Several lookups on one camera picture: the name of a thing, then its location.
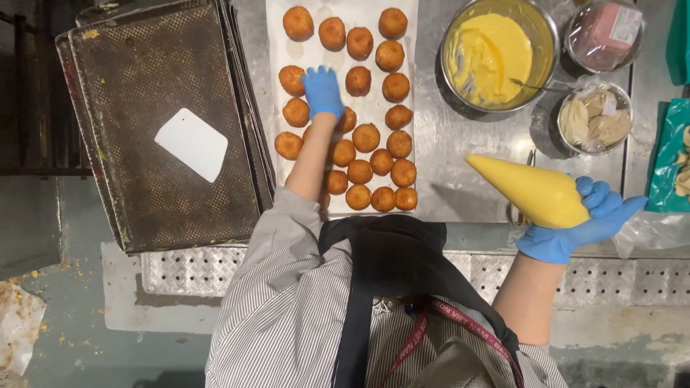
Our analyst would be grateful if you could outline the yellow cream piping bag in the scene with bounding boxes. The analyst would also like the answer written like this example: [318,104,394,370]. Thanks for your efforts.
[465,154,592,230]

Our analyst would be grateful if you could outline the person's right hand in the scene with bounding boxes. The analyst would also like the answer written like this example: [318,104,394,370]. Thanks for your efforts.
[516,176,649,265]

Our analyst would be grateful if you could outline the grey striped shirt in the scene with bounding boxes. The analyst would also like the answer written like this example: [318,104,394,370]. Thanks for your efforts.
[205,186,569,388]

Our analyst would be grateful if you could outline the white plastic dough scraper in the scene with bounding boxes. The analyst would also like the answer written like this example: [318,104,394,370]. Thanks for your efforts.
[154,108,229,184]

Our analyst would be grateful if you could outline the green plastic item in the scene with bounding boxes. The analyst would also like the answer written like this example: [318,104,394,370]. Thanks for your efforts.
[665,0,690,86]

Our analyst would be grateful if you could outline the beige dough pieces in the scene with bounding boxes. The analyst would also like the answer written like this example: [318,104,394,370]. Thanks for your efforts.
[673,126,690,198]

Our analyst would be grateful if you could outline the yellow cream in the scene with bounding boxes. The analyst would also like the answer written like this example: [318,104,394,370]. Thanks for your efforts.
[450,13,534,107]

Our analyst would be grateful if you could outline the diamond plate metal shelf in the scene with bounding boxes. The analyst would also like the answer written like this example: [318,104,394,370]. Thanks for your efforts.
[141,246,690,308]

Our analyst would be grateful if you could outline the stack of dark baking trays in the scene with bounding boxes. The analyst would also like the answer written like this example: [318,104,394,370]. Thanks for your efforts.
[55,0,276,255]

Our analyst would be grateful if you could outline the white parchment paper sheet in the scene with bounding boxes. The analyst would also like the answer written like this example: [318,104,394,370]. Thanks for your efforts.
[266,0,419,216]

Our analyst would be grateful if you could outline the red lanyard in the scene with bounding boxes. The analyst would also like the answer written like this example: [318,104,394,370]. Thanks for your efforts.
[380,298,525,388]

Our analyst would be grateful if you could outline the metal spoon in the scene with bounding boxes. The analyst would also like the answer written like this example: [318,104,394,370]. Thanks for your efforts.
[509,78,573,93]

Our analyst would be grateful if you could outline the person's left hand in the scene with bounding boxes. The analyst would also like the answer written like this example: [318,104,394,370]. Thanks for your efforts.
[301,66,346,122]

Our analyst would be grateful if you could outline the dark metal rack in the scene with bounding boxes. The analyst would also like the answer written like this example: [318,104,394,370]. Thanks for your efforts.
[0,0,93,177]

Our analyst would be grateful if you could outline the stained paper sheet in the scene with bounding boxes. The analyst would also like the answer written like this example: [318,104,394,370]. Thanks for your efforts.
[0,280,48,379]

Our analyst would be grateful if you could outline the black apron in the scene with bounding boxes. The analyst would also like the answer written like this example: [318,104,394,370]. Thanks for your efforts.
[318,214,521,388]

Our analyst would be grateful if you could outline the metal scissors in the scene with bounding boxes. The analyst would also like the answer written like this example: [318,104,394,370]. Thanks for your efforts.
[506,149,538,227]

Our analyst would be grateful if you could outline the bowl with pink wrapped block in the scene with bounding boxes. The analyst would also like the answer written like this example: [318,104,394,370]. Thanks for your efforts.
[564,0,647,74]

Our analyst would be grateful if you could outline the bowl with wrapped beige dough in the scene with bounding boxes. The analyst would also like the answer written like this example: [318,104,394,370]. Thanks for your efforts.
[556,80,635,157]

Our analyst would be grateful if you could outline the teal plastic bag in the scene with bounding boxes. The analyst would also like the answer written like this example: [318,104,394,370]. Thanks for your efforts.
[645,98,690,214]

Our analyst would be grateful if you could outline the clear plastic bag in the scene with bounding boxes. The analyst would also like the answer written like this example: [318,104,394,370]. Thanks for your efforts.
[611,209,690,260]

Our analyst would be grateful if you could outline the large steel mixing bowl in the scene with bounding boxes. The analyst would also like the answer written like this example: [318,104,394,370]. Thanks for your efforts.
[440,0,561,114]

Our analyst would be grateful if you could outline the group of fried round pastries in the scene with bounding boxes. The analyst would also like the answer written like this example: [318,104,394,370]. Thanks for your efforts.
[274,5,418,212]

